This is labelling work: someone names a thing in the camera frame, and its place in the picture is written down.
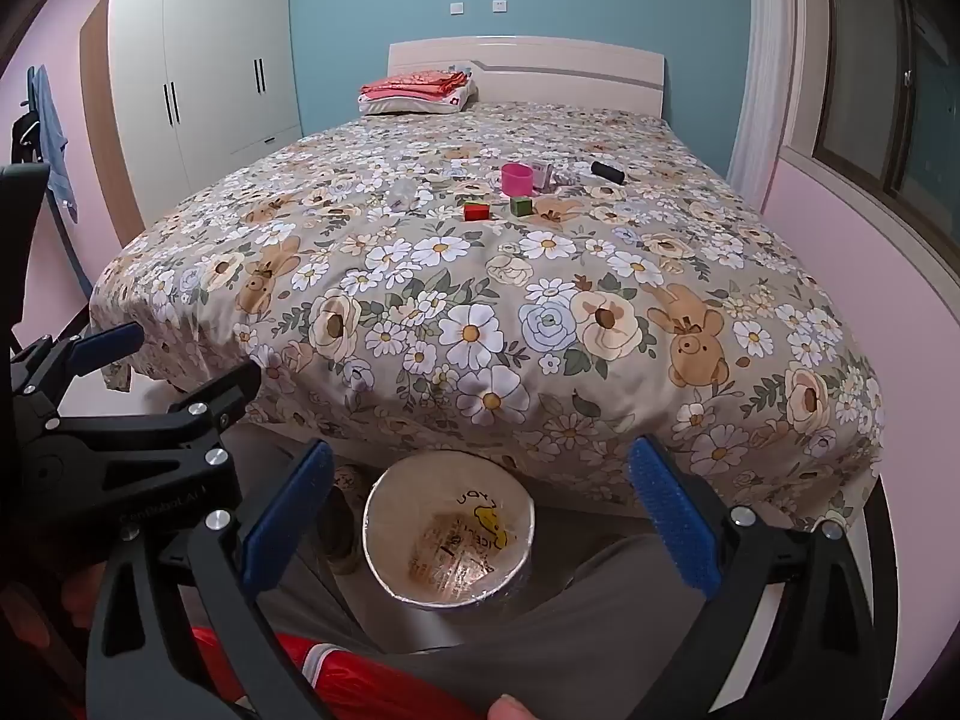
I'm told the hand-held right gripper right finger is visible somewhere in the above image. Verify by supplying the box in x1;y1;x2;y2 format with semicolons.
628;435;878;720

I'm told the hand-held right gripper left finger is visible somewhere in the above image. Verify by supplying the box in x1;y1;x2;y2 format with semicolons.
86;439;335;720

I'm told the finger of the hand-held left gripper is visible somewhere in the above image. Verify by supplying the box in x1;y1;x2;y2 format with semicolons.
11;322;145;398
45;360;262;466

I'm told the white trash bin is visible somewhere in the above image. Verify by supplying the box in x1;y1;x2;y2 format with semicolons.
362;457;538;610

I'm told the person's leg in grey pants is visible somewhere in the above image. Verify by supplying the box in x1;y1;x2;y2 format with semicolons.
262;525;751;720

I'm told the person's red jacket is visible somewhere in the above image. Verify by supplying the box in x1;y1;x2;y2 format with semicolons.
187;626;481;720

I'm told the blue hanging garment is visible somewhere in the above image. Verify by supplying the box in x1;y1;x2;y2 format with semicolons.
30;66;80;224

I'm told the black coat rack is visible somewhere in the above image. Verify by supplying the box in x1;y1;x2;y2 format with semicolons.
9;73;47;166

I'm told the floral bedspread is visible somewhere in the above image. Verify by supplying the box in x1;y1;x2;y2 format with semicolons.
88;101;882;533

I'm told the white wardrobe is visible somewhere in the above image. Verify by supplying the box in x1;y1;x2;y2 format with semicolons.
81;0;303;245

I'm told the folded pink cloth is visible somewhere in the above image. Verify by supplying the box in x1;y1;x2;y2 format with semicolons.
358;70;470;101

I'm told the white pillow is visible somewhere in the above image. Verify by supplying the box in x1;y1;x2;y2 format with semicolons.
358;82;479;116

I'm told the cream bed headboard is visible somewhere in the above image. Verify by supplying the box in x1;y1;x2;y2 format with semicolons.
387;36;667;121

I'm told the window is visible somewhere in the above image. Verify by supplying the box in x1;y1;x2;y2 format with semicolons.
814;0;960;224

